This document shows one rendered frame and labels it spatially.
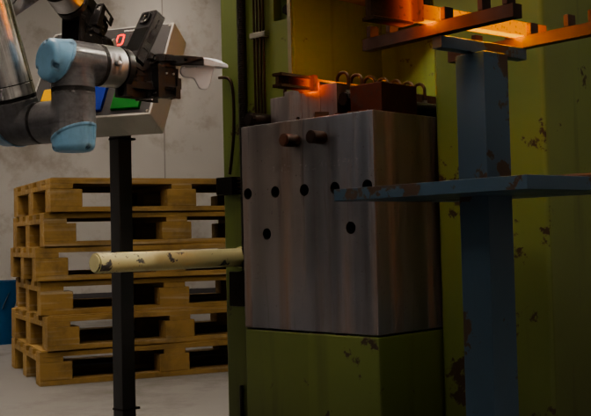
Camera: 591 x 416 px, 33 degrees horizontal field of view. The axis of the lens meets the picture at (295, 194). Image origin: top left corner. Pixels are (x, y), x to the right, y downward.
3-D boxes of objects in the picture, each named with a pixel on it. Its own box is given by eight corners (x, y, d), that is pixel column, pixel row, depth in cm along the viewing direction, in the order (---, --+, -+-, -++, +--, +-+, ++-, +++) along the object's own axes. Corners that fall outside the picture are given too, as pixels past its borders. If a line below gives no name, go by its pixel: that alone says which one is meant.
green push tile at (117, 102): (138, 106, 233) (144, 81, 237) (109, 109, 236) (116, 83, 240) (141, 111, 235) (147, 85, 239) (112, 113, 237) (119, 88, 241)
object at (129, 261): (101, 275, 217) (100, 251, 218) (87, 275, 221) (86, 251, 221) (248, 267, 249) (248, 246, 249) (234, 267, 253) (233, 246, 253)
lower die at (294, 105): (337, 118, 212) (336, 78, 213) (270, 127, 226) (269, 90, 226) (452, 130, 243) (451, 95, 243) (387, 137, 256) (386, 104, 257)
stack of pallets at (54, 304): (239, 348, 608) (236, 187, 612) (306, 365, 522) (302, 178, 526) (6, 366, 550) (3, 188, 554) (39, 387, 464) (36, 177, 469)
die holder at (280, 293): (378, 336, 196) (372, 109, 198) (244, 327, 222) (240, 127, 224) (528, 315, 236) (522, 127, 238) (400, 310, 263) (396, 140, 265)
